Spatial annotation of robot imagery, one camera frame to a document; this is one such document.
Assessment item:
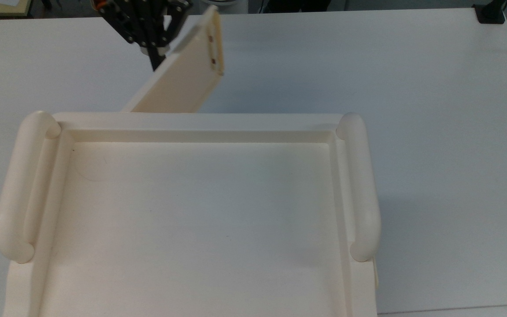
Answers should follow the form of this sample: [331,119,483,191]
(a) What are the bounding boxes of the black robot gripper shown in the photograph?
[96,0,192,72]

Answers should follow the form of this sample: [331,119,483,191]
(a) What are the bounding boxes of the cream cabinet door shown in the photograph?
[121,5,226,114]

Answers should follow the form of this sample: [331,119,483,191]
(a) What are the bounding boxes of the cream plastic cabinet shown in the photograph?
[0,110,382,317]

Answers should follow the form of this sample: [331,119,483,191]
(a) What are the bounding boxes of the white round object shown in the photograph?
[212,0,250,14]

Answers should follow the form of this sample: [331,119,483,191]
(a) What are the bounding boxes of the black corner clamp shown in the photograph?
[473,0,507,25]

